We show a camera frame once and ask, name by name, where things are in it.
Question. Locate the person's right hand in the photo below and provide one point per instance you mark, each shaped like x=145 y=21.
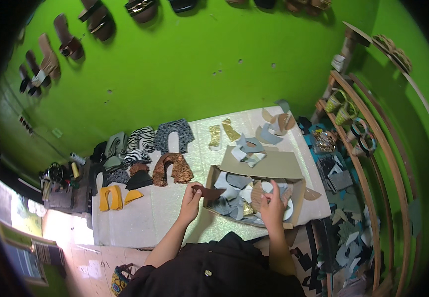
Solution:
x=273 y=213

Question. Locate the person's left hand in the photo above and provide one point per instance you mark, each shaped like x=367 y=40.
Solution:
x=189 y=206

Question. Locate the dark brown leather cutout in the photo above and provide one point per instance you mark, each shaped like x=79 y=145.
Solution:
x=210 y=192

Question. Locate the tan ribbed oval cutout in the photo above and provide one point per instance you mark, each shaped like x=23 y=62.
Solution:
x=256 y=195

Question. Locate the glittery table cover sheet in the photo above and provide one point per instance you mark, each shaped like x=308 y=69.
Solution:
x=155 y=219

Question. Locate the brown leopard print cutout stack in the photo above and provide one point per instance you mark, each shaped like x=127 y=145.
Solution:
x=181 y=169

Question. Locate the tan half-round cutout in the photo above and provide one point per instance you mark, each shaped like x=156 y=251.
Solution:
x=312 y=194

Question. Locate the heap of mixed shoe cutouts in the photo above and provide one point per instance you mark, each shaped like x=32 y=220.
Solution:
x=233 y=193

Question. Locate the open cardboard box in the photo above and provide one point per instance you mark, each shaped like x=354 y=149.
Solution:
x=262 y=163

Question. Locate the black cutout stack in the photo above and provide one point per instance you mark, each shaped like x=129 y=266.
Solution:
x=139 y=181

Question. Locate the yellow wedge cutout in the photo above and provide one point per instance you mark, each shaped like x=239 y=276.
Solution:
x=133 y=196

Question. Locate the brown spotted cutout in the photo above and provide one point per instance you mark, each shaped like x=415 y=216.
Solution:
x=139 y=169

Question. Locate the pile of grey white cutouts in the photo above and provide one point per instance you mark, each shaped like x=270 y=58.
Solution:
x=249 y=150

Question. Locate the person's body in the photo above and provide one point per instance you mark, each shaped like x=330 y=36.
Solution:
x=214 y=271

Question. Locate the small zebra print cutout stack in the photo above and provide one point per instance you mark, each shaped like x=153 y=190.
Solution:
x=136 y=156

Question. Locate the stack of grey black swatches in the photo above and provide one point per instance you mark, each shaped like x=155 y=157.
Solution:
x=335 y=174

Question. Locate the grey-blue arch cutout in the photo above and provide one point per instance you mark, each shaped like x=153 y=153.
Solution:
x=270 y=136

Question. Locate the grey snake print cutout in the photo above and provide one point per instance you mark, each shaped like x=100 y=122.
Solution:
x=118 y=176

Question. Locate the grey leopard print cutout stack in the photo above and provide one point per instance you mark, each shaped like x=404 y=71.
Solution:
x=173 y=130

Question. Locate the heap of leather scraps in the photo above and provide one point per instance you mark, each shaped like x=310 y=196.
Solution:
x=348 y=237

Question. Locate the yellow arch-shaped cutout stack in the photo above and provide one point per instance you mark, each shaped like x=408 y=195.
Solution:
x=110 y=198

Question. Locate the large zebra print cutout stack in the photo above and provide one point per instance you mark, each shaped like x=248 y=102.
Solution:
x=142 y=138

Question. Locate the small green cutout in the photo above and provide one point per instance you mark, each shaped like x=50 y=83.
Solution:
x=112 y=163

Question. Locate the clear box of gold buckles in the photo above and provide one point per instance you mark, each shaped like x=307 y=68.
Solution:
x=324 y=141

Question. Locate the pile of tan insole cutouts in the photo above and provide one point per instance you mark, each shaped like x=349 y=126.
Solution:
x=283 y=121

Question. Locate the dark cloth bundle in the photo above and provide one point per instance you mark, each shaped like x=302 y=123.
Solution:
x=303 y=124

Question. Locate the grey-green cutout stack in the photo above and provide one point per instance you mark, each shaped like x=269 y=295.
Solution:
x=116 y=144

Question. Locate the long black cutout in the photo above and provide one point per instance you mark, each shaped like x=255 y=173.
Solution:
x=96 y=178

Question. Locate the colourful patterned bag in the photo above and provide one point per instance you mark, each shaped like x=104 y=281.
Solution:
x=119 y=280

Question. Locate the small grey cutout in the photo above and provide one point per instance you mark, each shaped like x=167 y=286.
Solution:
x=282 y=105

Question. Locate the wooden shelf rack with goods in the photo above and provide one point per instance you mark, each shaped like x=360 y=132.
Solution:
x=370 y=148

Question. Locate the side table with sewing tools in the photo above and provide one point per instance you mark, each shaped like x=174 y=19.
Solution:
x=64 y=185

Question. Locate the stack of printed boards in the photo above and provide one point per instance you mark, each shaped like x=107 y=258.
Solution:
x=28 y=252

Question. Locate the display of sandals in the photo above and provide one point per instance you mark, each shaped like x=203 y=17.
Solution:
x=69 y=44

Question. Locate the green wall switch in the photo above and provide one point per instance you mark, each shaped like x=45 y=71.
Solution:
x=57 y=132

